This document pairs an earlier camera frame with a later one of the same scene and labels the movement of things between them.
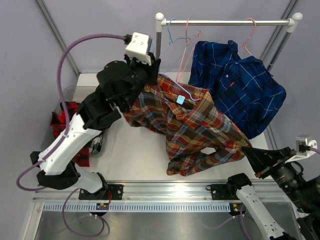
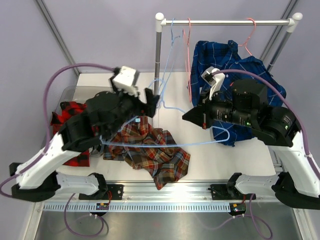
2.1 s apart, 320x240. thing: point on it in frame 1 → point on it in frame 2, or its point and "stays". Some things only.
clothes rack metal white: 292,23 stays
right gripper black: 263,159 → 203,116
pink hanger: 244,44 stays
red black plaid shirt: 59,123 stays
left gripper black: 150,70 → 140,108
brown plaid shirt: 199,134 → 138,143
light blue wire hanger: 171,40 → 173,39
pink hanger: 187,42 → 187,55
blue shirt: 243,88 stays
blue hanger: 180,86 → 162,106
